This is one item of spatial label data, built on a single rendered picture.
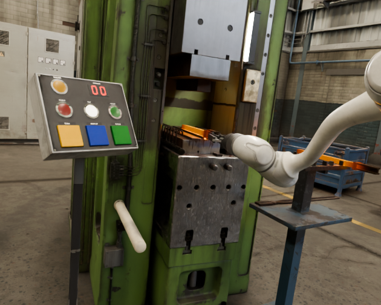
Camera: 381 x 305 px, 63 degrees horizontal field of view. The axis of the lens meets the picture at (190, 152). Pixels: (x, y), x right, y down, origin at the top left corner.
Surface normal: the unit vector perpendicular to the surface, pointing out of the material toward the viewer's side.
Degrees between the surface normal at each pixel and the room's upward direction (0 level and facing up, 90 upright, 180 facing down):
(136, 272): 90
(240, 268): 90
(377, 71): 84
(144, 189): 90
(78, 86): 60
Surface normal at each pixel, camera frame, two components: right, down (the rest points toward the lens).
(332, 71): -0.83, 0.01
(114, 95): 0.69, -0.33
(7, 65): 0.58, 0.20
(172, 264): 0.38, 0.20
